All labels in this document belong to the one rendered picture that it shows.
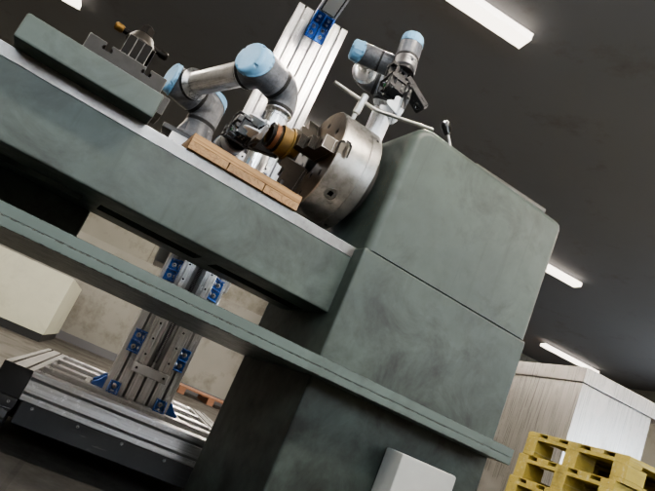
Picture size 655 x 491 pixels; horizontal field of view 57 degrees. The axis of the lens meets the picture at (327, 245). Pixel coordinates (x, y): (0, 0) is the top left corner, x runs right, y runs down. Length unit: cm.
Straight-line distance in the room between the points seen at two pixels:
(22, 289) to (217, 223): 604
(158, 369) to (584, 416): 445
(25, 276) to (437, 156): 616
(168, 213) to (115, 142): 19
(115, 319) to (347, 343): 869
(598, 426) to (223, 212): 513
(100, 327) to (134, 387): 770
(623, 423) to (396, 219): 500
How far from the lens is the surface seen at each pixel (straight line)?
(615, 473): 385
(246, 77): 204
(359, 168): 163
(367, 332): 154
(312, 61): 279
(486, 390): 179
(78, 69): 138
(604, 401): 622
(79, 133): 141
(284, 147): 167
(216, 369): 1023
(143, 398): 242
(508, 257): 182
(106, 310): 1009
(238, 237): 145
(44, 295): 737
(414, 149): 166
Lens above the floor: 43
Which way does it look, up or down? 15 degrees up
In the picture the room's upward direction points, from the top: 24 degrees clockwise
